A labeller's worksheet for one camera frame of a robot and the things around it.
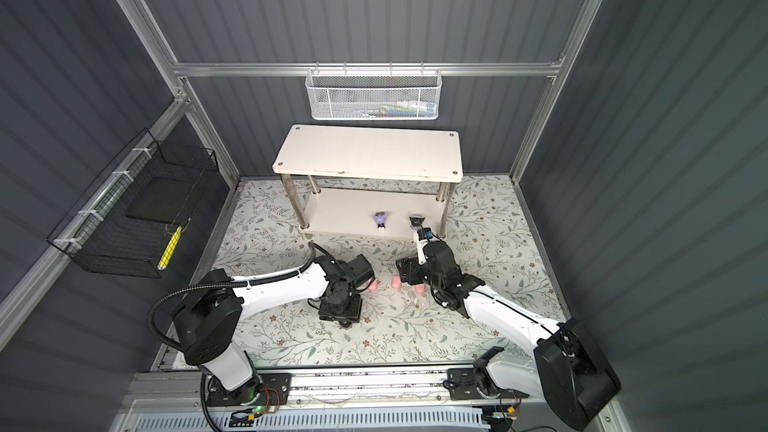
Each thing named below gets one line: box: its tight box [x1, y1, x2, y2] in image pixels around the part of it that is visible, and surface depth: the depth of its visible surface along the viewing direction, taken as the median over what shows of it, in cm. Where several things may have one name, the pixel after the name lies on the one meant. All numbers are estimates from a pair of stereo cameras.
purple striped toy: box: [409, 214, 425, 231], surface depth 98 cm
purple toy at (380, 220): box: [374, 212, 387, 231], surface depth 99 cm
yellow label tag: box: [156, 225, 183, 271], surface depth 69 cm
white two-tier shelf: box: [272, 125, 463, 239], surface depth 87 cm
